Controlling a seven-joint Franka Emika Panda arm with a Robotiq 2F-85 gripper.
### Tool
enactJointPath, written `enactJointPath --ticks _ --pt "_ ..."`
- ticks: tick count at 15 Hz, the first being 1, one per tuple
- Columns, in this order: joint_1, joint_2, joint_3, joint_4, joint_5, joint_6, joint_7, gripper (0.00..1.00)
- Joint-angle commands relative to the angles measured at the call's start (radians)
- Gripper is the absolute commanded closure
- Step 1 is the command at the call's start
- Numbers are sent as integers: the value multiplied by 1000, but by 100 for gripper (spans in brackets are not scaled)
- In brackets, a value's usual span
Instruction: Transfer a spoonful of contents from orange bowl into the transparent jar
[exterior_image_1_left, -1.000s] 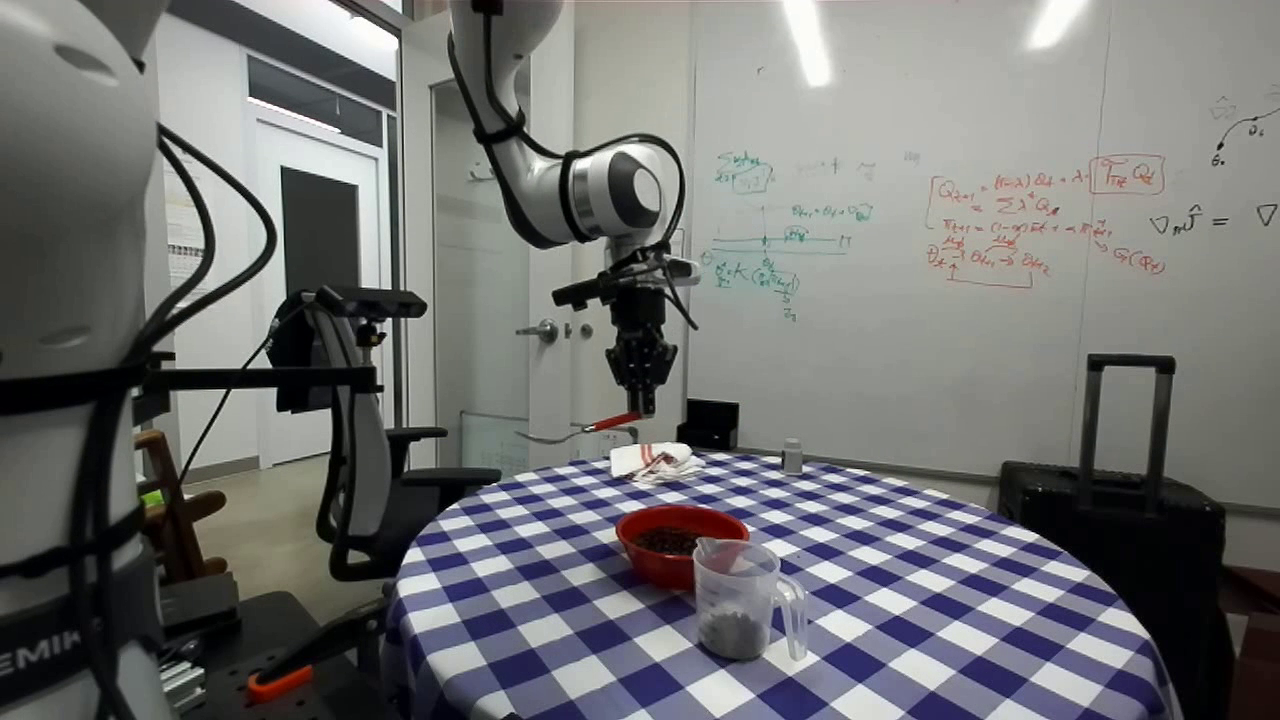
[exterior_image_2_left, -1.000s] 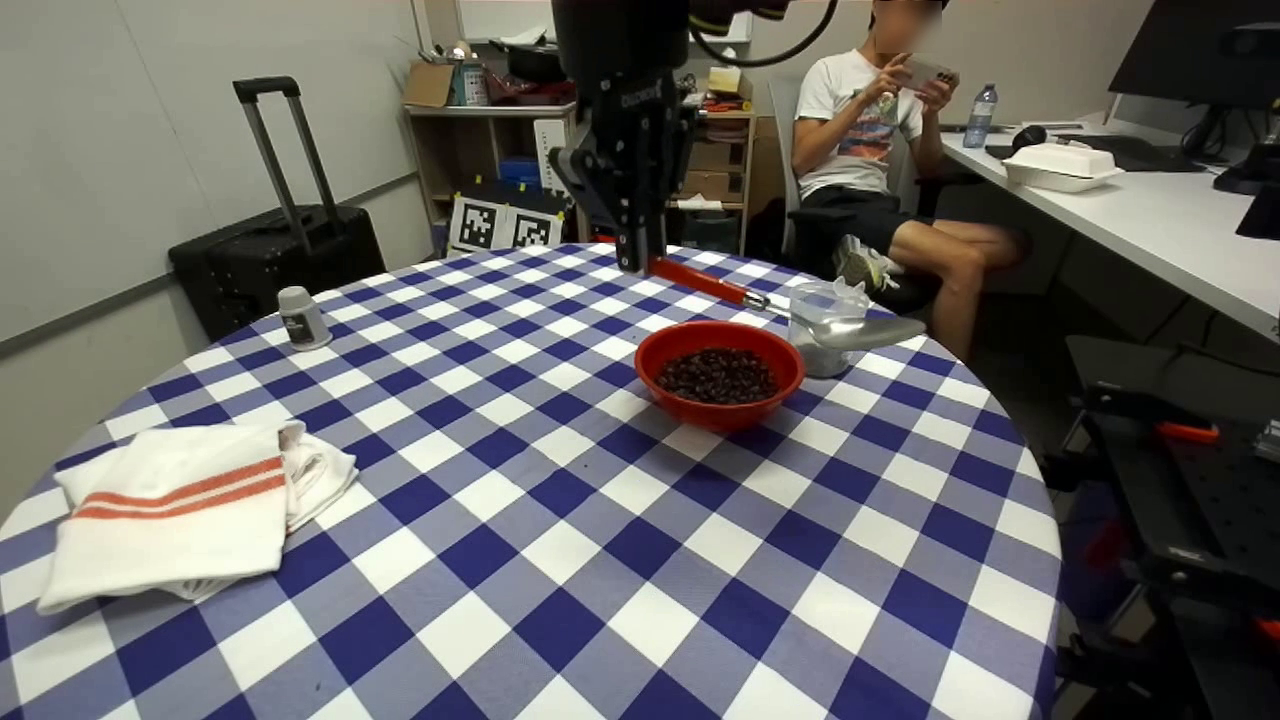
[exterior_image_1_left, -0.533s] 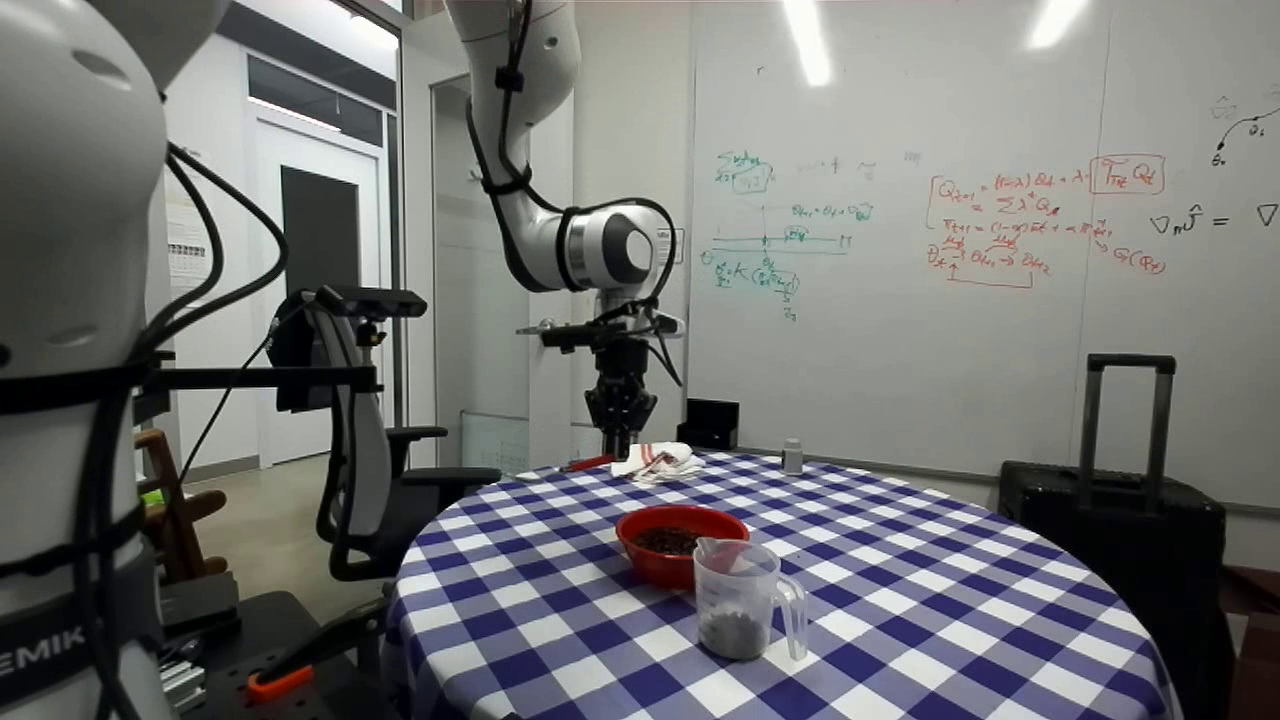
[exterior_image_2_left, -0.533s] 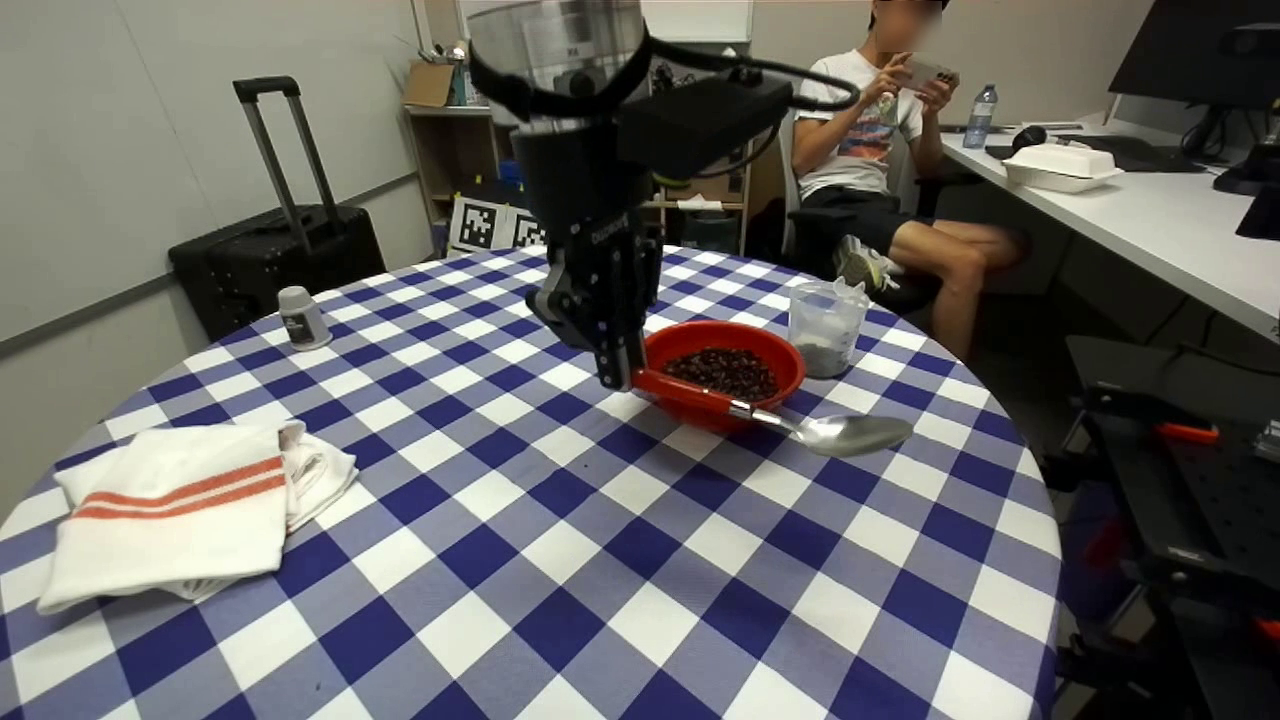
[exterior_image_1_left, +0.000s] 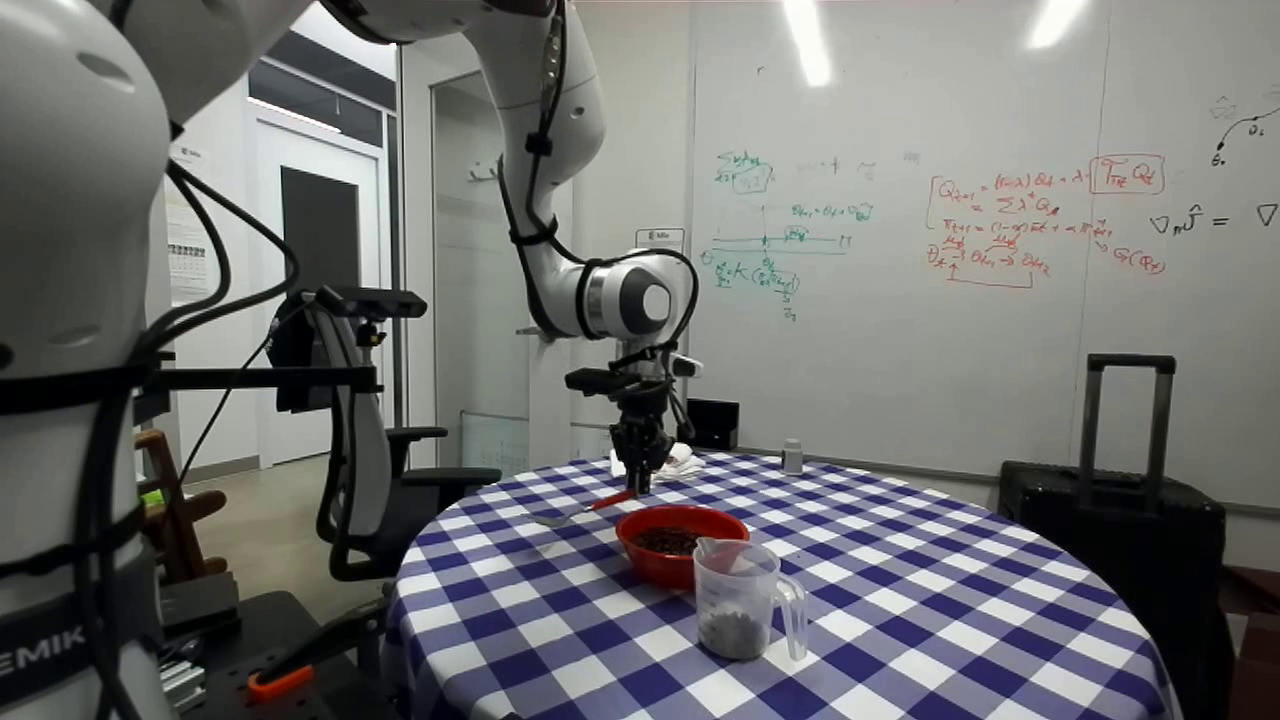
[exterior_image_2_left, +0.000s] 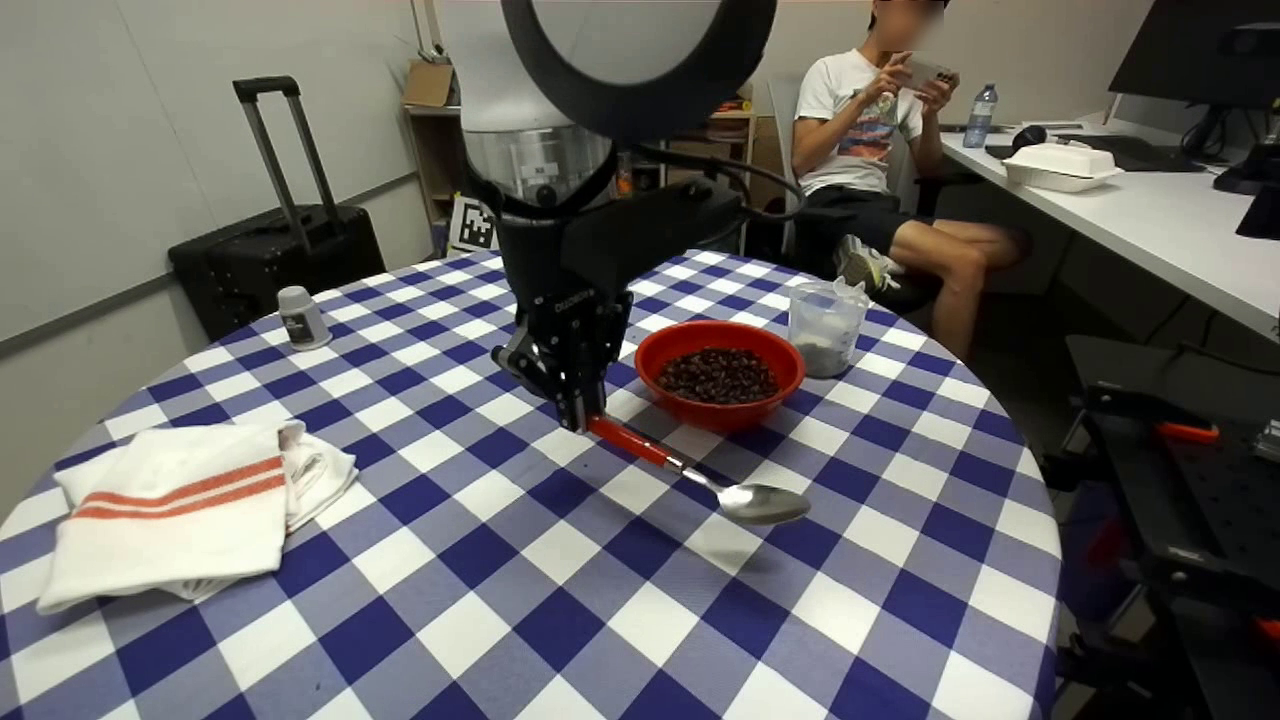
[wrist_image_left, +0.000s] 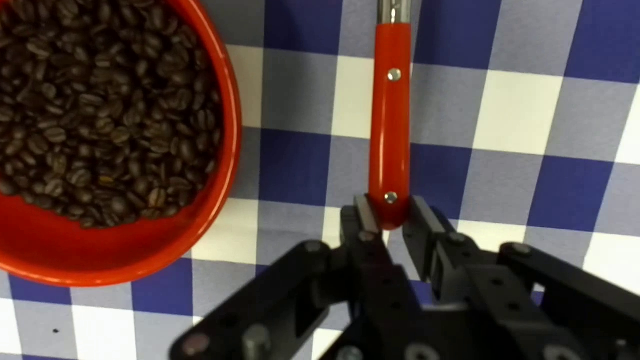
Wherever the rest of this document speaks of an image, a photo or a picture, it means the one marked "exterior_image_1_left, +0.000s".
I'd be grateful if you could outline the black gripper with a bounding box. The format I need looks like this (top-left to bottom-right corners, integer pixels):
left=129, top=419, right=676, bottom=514
left=600, top=345, right=710, bottom=498

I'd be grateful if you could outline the orange red bowl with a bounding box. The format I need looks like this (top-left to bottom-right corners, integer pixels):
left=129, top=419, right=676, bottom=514
left=612, top=502, right=756, bottom=606

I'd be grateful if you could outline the black box device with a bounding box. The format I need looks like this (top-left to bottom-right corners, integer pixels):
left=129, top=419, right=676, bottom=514
left=684, top=398, right=745, bottom=458

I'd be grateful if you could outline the dark coffee beans heap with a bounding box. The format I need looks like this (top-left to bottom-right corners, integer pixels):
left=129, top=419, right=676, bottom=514
left=636, top=529, right=710, bottom=566
left=702, top=606, right=773, bottom=663

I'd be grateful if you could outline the white door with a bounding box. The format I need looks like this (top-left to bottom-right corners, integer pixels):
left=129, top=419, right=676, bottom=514
left=428, top=72, right=579, bottom=473

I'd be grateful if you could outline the blue white checkered tablecloth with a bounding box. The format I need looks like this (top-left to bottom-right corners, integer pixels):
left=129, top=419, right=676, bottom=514
left=383, top=448, right=1185, bottom=720

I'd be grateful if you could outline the black office chair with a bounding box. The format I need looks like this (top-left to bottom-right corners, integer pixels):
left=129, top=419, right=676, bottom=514
left=312, top=293, right=505, bottom=585

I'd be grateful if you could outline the black equipment cart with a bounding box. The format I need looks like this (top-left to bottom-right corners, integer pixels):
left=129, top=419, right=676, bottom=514
left=155, top=588, right=406, bottom=720

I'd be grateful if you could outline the wooden stand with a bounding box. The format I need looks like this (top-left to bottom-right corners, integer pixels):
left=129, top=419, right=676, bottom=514
left=134, top=425, right=234, bottom=585

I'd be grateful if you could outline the black wheeled suitcase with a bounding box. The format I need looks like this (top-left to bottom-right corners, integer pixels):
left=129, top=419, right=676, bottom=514
left=996, top=352, right=1233, bottom=720

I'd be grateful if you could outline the small white wall sign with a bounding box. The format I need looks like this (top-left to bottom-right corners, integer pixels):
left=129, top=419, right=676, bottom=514
left=633, top=226, right=694, bottom=274

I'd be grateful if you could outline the black stereo camera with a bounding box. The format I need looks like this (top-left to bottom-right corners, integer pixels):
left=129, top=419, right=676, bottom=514
left=345, top=286, right=433, bottom=324

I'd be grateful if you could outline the large wall whiteboard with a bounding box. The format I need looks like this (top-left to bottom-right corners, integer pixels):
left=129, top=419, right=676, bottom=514
left=684, top=0, right=1280, bottom=514

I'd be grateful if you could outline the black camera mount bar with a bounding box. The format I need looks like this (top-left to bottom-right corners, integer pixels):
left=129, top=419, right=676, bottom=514
left=129, top=360, right=383, bottom=416

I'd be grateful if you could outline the orange handled tool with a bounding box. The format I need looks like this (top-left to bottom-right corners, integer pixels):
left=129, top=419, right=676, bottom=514
left=245, top=661, right=321, bottom=707

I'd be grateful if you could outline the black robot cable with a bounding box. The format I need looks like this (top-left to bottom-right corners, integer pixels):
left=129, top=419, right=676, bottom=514
left=74, top=155, right=308, bottom=720

